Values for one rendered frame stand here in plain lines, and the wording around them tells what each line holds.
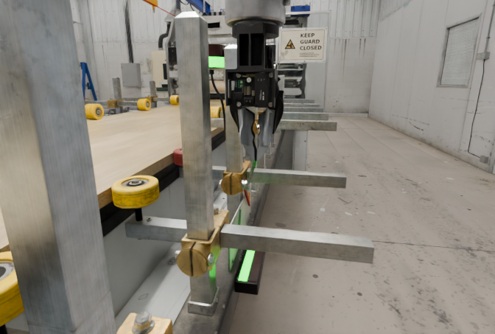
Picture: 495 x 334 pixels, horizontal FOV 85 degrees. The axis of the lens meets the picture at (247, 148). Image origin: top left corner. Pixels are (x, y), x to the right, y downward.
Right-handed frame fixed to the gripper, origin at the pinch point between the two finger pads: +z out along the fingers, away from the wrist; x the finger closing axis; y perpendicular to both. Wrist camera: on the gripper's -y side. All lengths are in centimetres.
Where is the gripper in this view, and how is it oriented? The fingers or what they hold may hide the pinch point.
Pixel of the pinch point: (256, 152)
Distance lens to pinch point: 47.6
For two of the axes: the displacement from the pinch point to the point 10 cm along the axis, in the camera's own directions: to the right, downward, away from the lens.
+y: -1.8, 2.3, -9.6
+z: 0.0, 9.7, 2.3
